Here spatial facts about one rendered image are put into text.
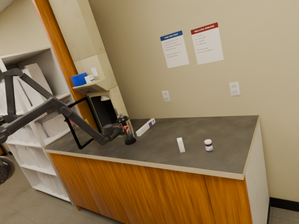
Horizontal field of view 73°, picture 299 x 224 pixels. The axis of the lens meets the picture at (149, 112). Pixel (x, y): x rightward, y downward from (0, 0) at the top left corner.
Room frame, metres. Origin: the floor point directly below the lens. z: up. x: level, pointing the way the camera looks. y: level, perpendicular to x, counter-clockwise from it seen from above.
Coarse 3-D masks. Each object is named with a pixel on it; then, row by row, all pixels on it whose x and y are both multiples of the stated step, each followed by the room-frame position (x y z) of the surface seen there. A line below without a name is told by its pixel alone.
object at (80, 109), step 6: (84, 102) 1.86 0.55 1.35; (72, 108) 1.73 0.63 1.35; (78, 108) 1.78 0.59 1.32; (84, 108) 1.83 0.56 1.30; (78, 114) 1.76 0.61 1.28; (84, 114) 1.81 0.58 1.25; (90, 114) 1.87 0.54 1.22; (66, 120) 1.64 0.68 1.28; (90, 120) 1.84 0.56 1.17; (72, 126) 1.67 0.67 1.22; (78, 126) 1.72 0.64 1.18; (96, 126) 1.88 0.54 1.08; (78, 132) 1.69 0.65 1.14; (84, 132) 1.74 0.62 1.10; (78, 138) 1.67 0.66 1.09; (84, 138) 1.72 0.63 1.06; (90, 138) 1.77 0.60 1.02
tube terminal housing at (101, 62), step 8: (96, 56) 1.73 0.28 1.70; (104, 56) 1.78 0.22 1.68; (80, 64) 1.87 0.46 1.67; (88, 64) 1.81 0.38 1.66; (96, 64) 1.75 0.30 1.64; (104, 64) 1.76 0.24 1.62; (80, 72) 1.90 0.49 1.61; (88, 72) 1.83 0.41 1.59; (104, 72) 1.73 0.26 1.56; (112, 72) 1.80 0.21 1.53; (112, 80) 1.78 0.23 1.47; (112, 88) 1.75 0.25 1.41; (112, 96) 1.73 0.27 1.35; (120, 96) 1.80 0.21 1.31; (120, 104) 1.77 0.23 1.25; (120, 112) 1.75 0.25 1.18; (120, 136) 1.77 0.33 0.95
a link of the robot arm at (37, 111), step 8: (40, 104) 1.29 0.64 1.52; (48, 104) 1.28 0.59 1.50; (56, 104) 1.29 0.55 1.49; (64, 104) 1.31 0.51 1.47; (32, 112) 1.25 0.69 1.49; (40, 112) 1.27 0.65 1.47; (16, 120) 1.22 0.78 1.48; (24, 120) 1.23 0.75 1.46; (8, 128) 1.19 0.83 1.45; (16, 128) 1.21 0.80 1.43; (0, 136) 1.16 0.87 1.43
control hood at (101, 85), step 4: (96, 80) 1.79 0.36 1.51; (100, 80) 1.69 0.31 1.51; (104, 80) 1.71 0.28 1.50; (84, 84) 1.76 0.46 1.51; (88, 84) 1.70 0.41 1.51; (92, 84) 1.66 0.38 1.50; (96, 84) 1.64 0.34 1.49; (100, 84) 1.66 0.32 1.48; (104, 84) 1.70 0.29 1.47; (76, 88) 1.81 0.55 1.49; (80, 88) 1.79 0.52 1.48; (96, 88) 1.71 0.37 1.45; (100, 88) 1.70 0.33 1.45; (104, 88) 1.69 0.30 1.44; (108, 88) 1.72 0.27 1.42
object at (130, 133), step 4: (128, 116) 1.62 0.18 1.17; (124, 120) 1.56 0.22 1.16; (128, 120) 1.59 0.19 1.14; (120, 124) 1.57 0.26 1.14; (124, 124) 1.56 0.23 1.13; (128, 124) 1.58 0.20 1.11; (128, 132) 1.56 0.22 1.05; (132, 132) 1.59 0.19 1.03; (124, 136) 1.57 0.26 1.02; (128, 136) 1.56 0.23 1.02; (132, 136) 1.57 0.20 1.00; (128, 140) 1.56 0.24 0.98
